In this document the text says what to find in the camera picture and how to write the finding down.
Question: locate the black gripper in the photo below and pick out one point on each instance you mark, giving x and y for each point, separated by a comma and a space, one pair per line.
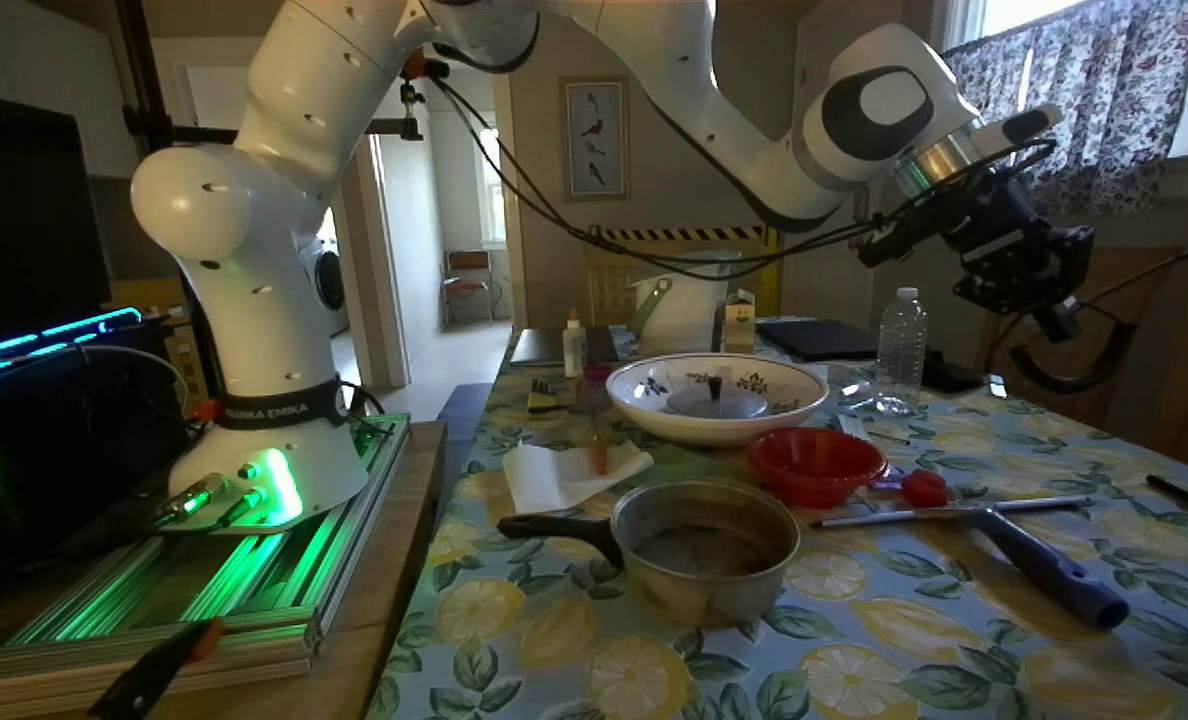
1024, 253

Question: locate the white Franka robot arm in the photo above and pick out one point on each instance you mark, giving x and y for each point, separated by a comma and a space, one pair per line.
257, 265

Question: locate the wooden chair with woven back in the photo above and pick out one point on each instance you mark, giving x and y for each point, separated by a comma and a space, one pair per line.
1153, 362

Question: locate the small black box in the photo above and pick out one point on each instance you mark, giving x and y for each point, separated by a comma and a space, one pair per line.
955, 368

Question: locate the clear plastic water bottle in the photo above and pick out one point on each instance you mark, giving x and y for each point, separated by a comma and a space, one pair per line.
903, 340

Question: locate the clear glass dish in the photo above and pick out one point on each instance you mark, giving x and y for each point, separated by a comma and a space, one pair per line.
875, 393

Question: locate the small red scoop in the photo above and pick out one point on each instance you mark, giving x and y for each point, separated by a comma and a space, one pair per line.
923, 490

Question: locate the floral window curtain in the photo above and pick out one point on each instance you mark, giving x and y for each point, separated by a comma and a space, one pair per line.
1126, 94

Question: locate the black flat tablet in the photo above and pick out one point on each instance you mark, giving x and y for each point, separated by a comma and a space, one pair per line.
817, 339

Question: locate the red plastic bowl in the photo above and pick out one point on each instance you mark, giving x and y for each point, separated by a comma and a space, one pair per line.
814, 467

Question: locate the yellow black striped barrier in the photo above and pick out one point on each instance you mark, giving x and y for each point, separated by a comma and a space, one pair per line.
753, 286

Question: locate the small yellow container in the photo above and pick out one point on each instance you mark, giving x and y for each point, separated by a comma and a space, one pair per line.
738, 321

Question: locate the lemon print tablecloth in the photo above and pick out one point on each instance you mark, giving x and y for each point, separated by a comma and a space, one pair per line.
912, 640

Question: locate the white shopping bag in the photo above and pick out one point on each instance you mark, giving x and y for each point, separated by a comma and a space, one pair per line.
682, 313

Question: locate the large white bowl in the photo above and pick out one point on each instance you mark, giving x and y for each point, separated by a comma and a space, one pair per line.
645, 403

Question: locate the small white glue bottle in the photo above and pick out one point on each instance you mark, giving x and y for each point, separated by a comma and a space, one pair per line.
573, 350

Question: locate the framed bird picture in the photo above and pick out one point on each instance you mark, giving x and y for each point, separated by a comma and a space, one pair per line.
593, 135

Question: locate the yellow green sponge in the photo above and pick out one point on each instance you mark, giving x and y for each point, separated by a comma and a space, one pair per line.
544, 393

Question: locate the white paper napkin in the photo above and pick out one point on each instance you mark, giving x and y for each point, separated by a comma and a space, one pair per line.
557, 474

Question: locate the small wooden stool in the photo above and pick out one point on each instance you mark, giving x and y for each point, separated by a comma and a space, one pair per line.
470, 280

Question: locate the black case with blue light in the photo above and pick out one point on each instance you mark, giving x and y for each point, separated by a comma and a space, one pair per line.
56, 440

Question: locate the black computer monitor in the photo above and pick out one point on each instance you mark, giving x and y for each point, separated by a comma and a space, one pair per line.
19, 212

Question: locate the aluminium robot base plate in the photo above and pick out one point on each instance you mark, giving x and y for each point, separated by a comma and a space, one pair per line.
257, 575

